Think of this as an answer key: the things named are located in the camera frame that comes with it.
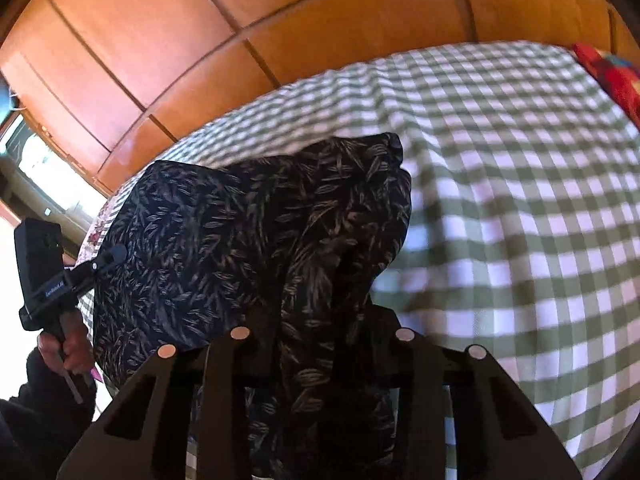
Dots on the floral bed cloth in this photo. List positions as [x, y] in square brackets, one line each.
[97, 230]

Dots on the bright window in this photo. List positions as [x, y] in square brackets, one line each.
[40, 170]

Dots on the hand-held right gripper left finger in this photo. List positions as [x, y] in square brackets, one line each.
[260, 345]

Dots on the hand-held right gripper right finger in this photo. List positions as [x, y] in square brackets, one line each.
[382, 345]

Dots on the person's left forearm dark sleeve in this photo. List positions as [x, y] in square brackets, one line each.
[40, 420]

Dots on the red patterned pillow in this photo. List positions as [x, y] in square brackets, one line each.
[615, 80]

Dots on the dark leaf print pants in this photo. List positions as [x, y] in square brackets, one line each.
[225, 235]

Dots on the wooden headboard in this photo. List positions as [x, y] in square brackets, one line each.
[150, 35]

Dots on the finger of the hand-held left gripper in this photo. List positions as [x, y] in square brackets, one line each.
[100, 265]

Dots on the person's left hand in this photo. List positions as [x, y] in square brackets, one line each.
[80, 345]

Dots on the green white checked bedsheet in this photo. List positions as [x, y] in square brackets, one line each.
[500, 185]

